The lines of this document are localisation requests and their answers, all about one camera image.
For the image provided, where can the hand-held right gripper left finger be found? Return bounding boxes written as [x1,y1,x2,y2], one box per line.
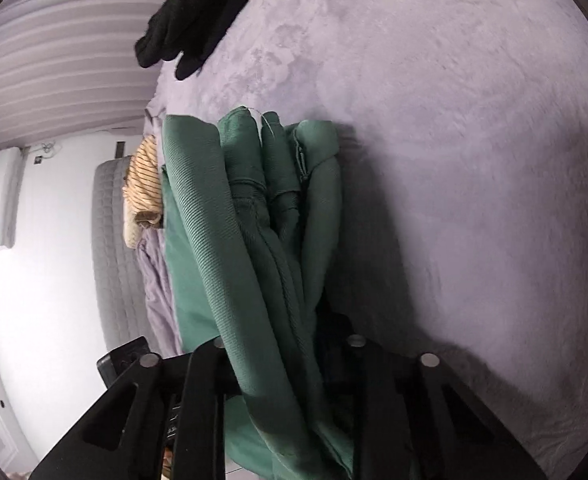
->
[28,337,242,480]

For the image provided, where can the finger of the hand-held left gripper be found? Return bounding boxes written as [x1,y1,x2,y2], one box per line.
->
[96,336,151,391]

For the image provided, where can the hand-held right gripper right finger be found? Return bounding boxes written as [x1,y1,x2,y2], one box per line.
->
[319,312,549,480]

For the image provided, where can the green shirt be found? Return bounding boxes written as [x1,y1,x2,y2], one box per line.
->
[161,106,425,480]

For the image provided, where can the grey quilted headboard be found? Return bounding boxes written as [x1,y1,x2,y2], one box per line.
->
[91,156,151,356]

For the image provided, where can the cream knitted cloth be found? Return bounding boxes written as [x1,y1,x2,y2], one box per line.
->
[123,212,143,249]

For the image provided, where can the beige striped cloth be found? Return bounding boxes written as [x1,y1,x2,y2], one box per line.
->
[123,136,165,228]

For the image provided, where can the white air conditioner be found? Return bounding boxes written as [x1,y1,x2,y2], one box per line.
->
[0,147,26,251]

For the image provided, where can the lavender plush blanket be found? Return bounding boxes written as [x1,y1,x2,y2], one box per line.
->
[134,0,588,480]

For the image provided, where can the white curtain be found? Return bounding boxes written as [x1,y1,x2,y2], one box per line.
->
[0,0,195,153]

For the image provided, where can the black garment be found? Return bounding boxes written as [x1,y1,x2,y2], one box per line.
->
[134,0,275,81]

